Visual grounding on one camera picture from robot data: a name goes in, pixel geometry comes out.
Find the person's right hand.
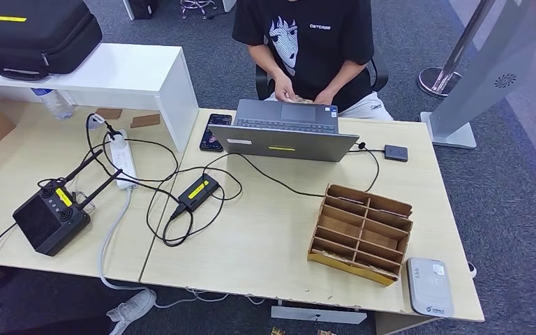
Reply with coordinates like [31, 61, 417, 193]
[272, 73, 297, 103]

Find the person's left hand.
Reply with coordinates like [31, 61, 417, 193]
[314, 87, 338, 106]

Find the person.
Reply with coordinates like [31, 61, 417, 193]
[232, 0, 394, 122]

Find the wooden card organizer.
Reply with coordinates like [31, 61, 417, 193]
[307, 183, 414, 288]

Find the grey white card reader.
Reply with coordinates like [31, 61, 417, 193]
[405, 257, 455, 319]

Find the grey laptop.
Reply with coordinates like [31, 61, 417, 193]
[207, 98, 360, 163]

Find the black smartphone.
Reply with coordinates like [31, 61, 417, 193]
[199, 113, 233, 153]

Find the small black box device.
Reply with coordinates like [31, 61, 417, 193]
[383, 144, 410, 163]

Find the chrome chair base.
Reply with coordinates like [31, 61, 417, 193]
[179, 0, 218, 21]

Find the black power adapter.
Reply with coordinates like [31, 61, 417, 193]
[177, 173, 221, 214]

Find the brown cardboard piece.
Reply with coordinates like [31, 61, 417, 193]
[130, 114, 162, 129]
[95, 107, 124, 121]

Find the grey kiosk stand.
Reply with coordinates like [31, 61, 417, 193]
[419, 0, 536, 150]

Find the white desk shelf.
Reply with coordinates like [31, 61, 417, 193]
[0, 43, 200, 154]

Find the white power strip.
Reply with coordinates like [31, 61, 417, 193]
[108, 129, 138, 191]

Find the white charger plug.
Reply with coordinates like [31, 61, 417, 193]
[87, 113, 107, 131]

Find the white panel under desk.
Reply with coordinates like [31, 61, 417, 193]
[270, 305, 369, 325]

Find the clear plastic water bottle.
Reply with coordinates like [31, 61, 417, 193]
[31, 88, 75, 121]

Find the clear plastic stand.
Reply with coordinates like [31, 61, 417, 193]
[73, 190, 97, 214]

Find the black carrying case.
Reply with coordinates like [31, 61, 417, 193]
[0, 0, 104, 83]

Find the white sneaker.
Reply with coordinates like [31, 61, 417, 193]
[106, 288, 157, 335]

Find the black controller with antennas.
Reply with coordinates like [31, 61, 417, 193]
[12, 149, 124, 258]

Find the black device cable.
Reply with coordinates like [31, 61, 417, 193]
[202, 142, 385, 199]

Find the chrome stanchion post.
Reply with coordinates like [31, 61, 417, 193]
[417, 0, 498, 100]

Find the black adapter cable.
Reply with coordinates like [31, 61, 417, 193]
[85, 114, 244, 247]

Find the white power strip cable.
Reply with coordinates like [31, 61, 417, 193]
[98, 187, 267, 310]

